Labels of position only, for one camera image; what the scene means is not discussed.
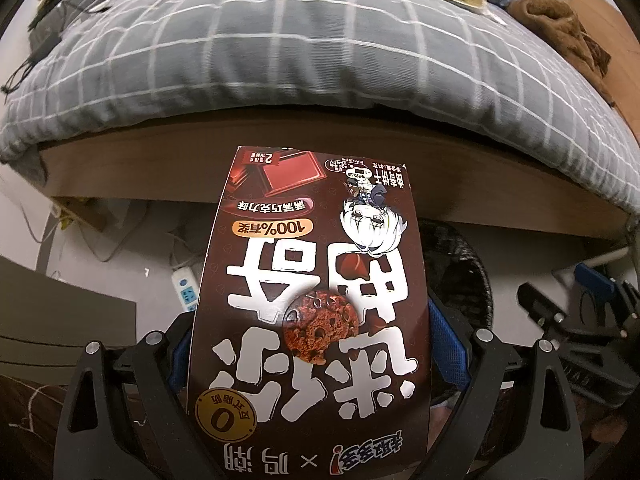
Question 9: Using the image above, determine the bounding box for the grey board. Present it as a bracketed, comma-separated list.
[0, 255, 139, 357]

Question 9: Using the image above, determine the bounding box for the dark brown mat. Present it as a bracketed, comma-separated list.
[0, 372, 89, 480]

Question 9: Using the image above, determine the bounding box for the grey checked bed sheet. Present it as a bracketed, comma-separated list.
[0, 0, 640, 207]

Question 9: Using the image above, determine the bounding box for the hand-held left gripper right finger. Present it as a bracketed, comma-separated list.
[425, 295, 583, 480]

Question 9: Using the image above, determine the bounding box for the white pipe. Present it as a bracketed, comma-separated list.
[580, 246, 629, 269]

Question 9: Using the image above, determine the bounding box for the brown cookie box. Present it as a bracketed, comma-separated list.
[186, 146, 433, 480]

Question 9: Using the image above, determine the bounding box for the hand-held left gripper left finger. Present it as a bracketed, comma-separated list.
[57, 312, 201, 480]

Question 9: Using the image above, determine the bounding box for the wooden headboard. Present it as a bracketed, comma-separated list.
[570, 0, 640, 128]

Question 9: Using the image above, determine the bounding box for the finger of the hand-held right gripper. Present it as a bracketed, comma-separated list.
[517, 282, 567, 332]
[574, 262, 640, 341]

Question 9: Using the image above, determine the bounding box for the black mesh trash bin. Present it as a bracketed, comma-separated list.
[417, 217, 497, 407]

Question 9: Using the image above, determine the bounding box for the brown fleece garment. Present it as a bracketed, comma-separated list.
[507, 0, 617, 102]

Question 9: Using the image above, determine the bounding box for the wooden bed frame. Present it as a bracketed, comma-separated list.
[37, 104, 632, 242]

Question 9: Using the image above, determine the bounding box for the white power strip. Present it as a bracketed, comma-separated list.
[171, 266, 201, 319]

